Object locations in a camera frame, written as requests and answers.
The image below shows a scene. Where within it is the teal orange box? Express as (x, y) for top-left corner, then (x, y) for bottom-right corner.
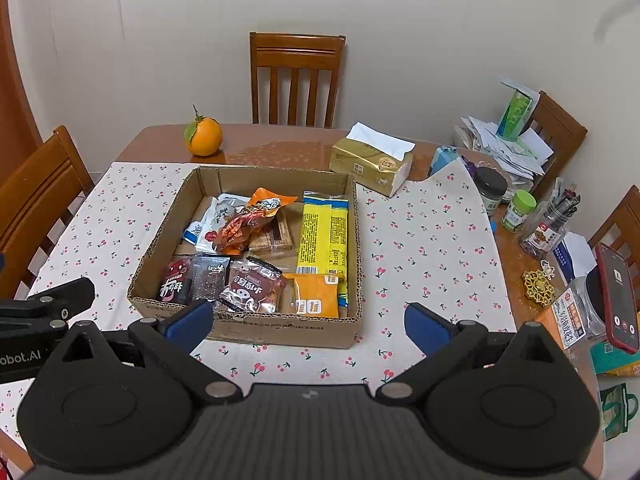
(590, 342), (640, 378)

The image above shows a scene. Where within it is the long yellow snack packet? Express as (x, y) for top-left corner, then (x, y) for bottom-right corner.
(296, 190), (350, 309)

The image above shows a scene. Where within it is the white blue booklet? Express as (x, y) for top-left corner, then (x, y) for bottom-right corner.
(554, 232), (598, 286)

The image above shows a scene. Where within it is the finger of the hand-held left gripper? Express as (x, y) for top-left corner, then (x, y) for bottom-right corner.
(0, 277), (96, 333)

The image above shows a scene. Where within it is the red smartphone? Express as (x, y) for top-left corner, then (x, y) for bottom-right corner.
(595, 242), (640, 353)

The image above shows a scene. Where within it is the pile of white papers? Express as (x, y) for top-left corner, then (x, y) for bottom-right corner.
(452, 115), (555, 181)

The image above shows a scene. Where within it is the wooden chair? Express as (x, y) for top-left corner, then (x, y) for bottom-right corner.
(0, 125), (96, 301)
(249, 31), (347, 128)
(522, 91), (588, 196)
(587, 185), (640, 261)

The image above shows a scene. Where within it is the cherry print tablecloth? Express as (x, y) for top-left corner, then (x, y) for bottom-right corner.
(0, 157), (518, 451)

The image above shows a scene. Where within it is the red black snack packet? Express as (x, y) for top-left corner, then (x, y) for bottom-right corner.
(159, 257), (195, 305)

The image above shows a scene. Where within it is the cardboard box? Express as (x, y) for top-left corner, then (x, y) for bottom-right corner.
(126, 165), (363, 350)

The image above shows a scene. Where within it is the white blue snack packet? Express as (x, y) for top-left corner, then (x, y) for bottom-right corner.
(184, 220), (211, 247)

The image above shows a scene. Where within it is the green lid bottle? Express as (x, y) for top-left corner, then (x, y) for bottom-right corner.
(500, 190), (537, 233)

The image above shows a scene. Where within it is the gold ornament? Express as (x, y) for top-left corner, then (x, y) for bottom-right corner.
(522, 269), (557, 306)

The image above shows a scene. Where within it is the brown snack packet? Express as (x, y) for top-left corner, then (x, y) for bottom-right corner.
(219, 256), (287, 314)

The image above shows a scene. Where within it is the green white carton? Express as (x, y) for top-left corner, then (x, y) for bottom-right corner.
(496, 77), (541, 142)

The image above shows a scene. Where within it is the dark lid jar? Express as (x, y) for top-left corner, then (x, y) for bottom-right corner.
(472, 166), (508, 211)

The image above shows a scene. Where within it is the white packet with orange pieces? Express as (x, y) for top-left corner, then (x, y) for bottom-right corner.
(196, 194), (247, 253)

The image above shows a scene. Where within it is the clear pen holder jar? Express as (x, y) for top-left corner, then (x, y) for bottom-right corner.
(517, 177), (582, 260)

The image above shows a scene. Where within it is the small orange snack packet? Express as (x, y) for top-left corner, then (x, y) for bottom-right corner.
(284, 272), (342, 319)

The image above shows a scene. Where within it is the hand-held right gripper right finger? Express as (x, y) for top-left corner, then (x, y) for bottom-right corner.
(375, 302), (571, 398)

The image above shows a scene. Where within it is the red sausage snack packet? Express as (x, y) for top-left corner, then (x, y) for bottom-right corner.
(214, 209), (275, 257)

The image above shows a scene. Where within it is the orange fruit with leaf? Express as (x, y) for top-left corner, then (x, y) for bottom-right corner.
(183, 105), (223, 157)

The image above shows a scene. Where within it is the clear wrapped biscuit pack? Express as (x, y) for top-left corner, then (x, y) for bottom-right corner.
(249, 210), (297, 257)

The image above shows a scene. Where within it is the plastic jar with orange label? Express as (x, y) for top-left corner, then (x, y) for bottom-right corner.
(550, 275), (613, 351)

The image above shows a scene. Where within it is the green bag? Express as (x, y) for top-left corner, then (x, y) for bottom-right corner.
(600, 382), (640, 441)

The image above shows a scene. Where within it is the dark speckled snack packet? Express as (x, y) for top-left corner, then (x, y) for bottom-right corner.
(190, 255), (231, 302)

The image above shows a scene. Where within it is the gold tissue pack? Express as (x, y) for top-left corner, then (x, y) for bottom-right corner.
(329, 121), (416, 197)

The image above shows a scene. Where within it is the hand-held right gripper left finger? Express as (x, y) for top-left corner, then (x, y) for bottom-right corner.
(50, 300), (246, 398)

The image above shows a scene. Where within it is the light blue box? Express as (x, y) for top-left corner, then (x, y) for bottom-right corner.
(429, 145), (460, 178)

